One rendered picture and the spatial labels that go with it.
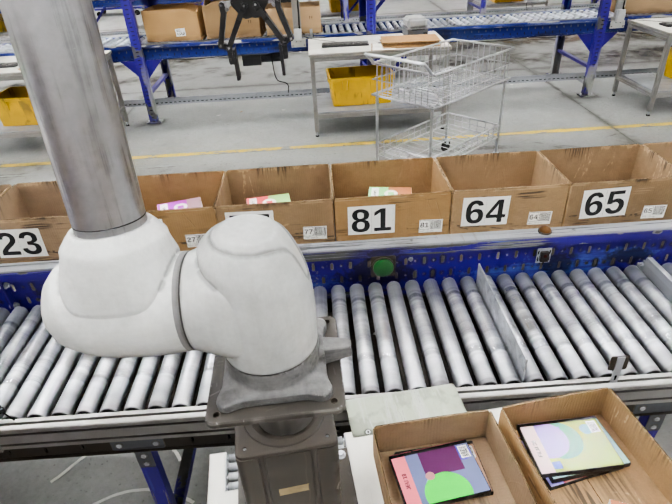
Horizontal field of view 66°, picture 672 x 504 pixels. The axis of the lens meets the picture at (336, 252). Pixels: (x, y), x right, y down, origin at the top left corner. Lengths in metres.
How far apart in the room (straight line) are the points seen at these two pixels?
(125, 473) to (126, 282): 1.71
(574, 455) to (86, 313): 1.05
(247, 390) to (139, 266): 0.26
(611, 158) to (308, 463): 1.71
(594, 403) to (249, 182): 1.35
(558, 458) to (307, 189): 1.25
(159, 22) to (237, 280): 5.46
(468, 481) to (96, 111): 1.02
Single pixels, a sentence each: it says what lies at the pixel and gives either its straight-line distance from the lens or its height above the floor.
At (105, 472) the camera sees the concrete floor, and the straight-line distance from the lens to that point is 2.45.
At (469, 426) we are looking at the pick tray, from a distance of 1.34.
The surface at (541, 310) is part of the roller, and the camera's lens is 1.79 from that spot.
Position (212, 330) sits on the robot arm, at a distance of 0.76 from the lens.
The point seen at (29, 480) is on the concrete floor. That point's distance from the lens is 2.57.
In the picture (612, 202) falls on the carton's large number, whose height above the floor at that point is 0.97.
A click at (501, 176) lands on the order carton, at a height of 0.95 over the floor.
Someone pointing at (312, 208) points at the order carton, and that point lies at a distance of 1.73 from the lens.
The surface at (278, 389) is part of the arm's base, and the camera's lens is 0.84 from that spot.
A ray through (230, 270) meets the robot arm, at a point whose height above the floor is 1.44.
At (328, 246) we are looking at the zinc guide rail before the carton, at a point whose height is 0.89.
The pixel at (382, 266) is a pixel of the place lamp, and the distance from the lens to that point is 1.78.
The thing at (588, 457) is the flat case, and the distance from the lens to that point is 1.36.
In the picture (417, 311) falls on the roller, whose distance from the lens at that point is 1.71.
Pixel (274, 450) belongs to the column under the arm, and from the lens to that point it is 0.95.
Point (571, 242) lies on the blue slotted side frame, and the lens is 1.95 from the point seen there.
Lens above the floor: 1.84
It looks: 33 degrees down
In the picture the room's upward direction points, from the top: 3 degrees counter-clockwise
